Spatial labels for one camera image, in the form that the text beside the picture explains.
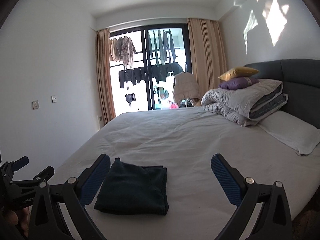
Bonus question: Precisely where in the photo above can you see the patterned hanging blouse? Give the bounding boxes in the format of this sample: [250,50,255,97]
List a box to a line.
[109,36,136,68]

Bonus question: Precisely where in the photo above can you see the beige puffer vest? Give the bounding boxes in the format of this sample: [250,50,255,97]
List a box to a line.
[172,72,200,106]

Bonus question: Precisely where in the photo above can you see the white bed sheet mattress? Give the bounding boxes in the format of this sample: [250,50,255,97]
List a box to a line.
[50,107,319,239]

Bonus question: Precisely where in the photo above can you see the beige curtain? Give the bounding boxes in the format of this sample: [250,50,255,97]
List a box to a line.
[187,18,227,96]
[95,28,116,125]

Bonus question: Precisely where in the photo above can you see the dark green knit sweater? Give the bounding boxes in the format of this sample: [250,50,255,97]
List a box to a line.
[94,158,169,216]

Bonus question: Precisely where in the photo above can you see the left hand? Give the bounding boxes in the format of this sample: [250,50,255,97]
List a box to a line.
[5,207,30,238]

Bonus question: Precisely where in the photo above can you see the dark grey headboard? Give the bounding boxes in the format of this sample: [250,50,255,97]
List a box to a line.
[246,59,320,128]

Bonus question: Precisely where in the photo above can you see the dark hanging trousers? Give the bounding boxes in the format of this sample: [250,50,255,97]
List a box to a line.
[148,29,176,67]

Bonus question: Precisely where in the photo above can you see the purple pillow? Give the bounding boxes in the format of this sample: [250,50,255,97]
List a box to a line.
[219,77,259,90]

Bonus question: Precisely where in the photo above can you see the folded grey duvet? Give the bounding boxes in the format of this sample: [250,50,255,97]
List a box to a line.
[201,79,289,127]

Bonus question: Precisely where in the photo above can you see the right beige curtain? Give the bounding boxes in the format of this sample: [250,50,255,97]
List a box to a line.
[187,18,227,96]

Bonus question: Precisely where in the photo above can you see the left beige curtain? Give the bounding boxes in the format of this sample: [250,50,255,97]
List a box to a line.
[95,28,116,125]

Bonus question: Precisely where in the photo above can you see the white wall socket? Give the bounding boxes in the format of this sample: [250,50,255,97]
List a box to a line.
[32,100,39,109]

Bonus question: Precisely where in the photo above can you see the yellow pillow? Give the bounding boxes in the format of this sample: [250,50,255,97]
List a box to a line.
[219,67,259,81]

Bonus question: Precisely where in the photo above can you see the white pillow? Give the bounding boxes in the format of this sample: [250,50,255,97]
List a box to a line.
[258,111,319,155]

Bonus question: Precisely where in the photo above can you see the black framed balcony door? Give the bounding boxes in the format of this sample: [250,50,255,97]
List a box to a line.
[110,23,192,115]

